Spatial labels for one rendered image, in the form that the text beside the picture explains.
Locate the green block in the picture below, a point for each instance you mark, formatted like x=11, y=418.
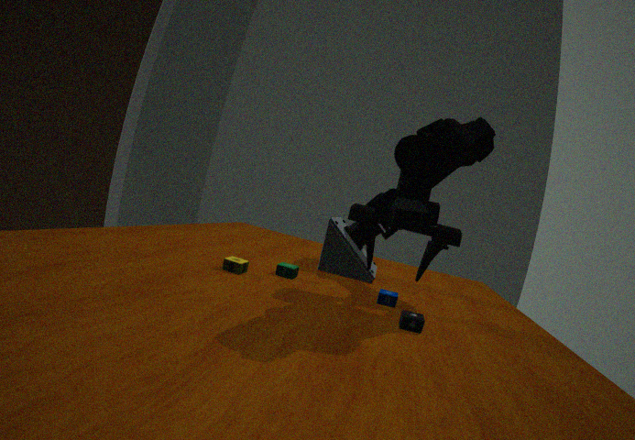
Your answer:
x=287, y=270

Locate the yellow block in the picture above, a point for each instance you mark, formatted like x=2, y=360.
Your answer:
x=235, y=265

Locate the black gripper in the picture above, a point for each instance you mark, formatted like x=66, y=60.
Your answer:
x=441, y=235

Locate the blue block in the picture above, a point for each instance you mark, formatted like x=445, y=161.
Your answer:
x=388, y=298

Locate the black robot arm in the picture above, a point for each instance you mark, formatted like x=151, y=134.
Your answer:
x=428, y=157

